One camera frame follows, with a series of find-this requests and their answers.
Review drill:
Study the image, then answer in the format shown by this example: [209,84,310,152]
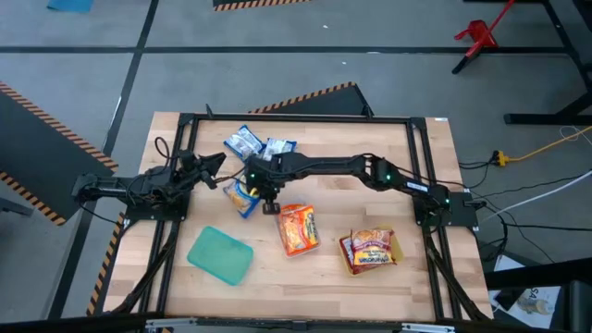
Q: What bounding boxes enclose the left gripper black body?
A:
[177,149,207,189]

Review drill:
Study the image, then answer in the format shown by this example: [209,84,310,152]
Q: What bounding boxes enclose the black hazard-striped floor mat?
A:
[0,80,120,228]
[248,81,376,117]
[212,0,320,13]

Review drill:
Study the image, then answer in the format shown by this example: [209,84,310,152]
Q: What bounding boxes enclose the white printed paper sheet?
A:
[489,253,563,330]

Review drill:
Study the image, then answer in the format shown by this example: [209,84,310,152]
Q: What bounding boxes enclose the red ramen noodle pack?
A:
[350,240,398,275]
[339,234,356,277]
[350,228,395,247]

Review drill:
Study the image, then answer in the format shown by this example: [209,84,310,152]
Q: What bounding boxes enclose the black desk frame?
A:
[502,0,592,126]

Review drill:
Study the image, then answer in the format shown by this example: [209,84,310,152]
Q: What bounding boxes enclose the red floor stand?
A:
[450,0,518,76]

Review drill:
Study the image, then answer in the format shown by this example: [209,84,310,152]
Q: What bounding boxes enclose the black aluminium table frame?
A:
[110,103,492,325]

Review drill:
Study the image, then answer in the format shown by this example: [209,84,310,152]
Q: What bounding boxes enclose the yellow plastic container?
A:
[339,225,405,278]

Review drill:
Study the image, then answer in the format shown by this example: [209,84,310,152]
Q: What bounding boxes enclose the yellow extension cable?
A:
[490,124,592,168]

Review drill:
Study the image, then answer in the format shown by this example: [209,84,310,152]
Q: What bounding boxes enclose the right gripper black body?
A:
[244,154,286,200]

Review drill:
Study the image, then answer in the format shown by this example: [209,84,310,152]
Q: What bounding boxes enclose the black metal beam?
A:
[484,258,592,291]

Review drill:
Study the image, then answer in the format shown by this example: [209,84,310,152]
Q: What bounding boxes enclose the blue floor mat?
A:
[45,0,96,14]

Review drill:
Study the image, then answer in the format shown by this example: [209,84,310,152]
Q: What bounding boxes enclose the long black rig beam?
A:
[0,312,510,333]

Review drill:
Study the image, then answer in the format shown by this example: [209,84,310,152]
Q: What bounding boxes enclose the green plastic container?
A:
[186,225,255,287]

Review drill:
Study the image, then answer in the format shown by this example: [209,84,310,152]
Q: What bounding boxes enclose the grey metal bar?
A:
[0,197,34,216]

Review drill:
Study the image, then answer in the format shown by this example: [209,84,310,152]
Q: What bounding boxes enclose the white cable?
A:
[480,169,592,223]

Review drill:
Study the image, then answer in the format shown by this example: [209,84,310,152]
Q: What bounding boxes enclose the blue ramen noodle pack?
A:
[222,174,263,219]
[223,124,265,162]
[261,137,298,162]

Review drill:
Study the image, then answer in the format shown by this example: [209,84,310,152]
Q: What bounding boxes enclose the clear plastic container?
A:
[274,202,324,260]

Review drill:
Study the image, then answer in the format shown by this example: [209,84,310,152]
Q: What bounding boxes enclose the silver metal bracket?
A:
[400,322,457,333]
[144,316,199,331]

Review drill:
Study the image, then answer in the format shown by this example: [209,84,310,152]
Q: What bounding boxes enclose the hazard-striped edge strip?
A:
[86,211,127,317]

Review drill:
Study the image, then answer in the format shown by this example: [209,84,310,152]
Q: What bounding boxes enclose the black cable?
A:
[501,223,592,232]
[457,159,499,186]
[471,171,592,199]

